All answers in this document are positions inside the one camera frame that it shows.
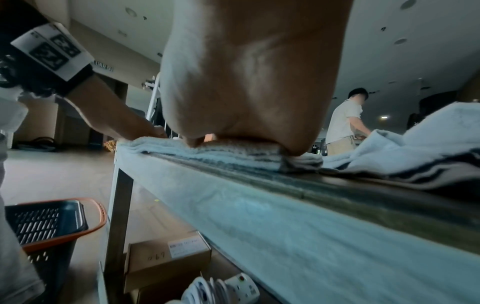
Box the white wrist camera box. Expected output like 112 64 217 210
0 85 31 135

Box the orange padded gym machine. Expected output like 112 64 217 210
141 72 167 141

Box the person's right hand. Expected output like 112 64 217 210
159 0 357 158

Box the black wristband with marker tags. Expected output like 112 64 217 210
0 0 96 99

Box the black bag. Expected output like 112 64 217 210
13 135 58 153

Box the cardboard box with label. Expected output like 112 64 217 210
122 230 214 295

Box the person's left hand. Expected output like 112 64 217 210
64 73 169 141

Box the grey towel striped border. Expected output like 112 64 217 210
117 135 325 175

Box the white green socket adapter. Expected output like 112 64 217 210
178 271 263 304

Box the black basket orange rim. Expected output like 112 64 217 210
3 197 110 304

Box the heap of grey towels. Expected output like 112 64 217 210
321 100 480 191

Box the low wooden table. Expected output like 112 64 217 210
97 144 480 304

